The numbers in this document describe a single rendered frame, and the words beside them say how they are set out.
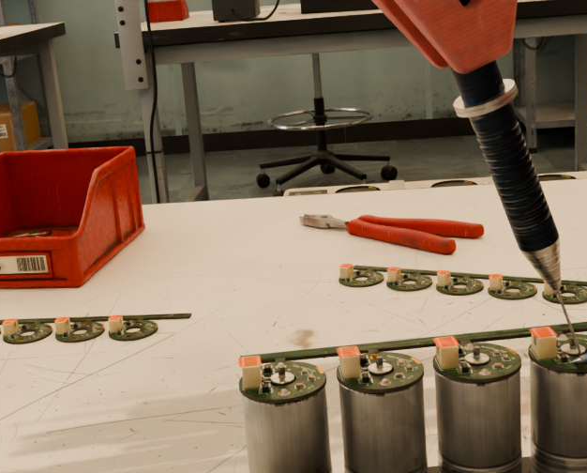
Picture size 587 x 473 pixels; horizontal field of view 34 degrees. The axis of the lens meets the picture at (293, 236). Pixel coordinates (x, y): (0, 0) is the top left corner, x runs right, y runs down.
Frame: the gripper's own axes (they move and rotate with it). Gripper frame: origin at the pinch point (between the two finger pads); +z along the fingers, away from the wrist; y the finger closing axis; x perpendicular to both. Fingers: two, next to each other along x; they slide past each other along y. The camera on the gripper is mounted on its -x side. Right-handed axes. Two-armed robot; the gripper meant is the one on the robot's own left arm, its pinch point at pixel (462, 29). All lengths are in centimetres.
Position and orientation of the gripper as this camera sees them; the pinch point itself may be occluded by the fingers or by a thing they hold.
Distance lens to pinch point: 24.5
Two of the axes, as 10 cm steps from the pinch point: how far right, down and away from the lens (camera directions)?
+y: -2.7, -2.6, 9.3
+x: -8.9, 4.4, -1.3
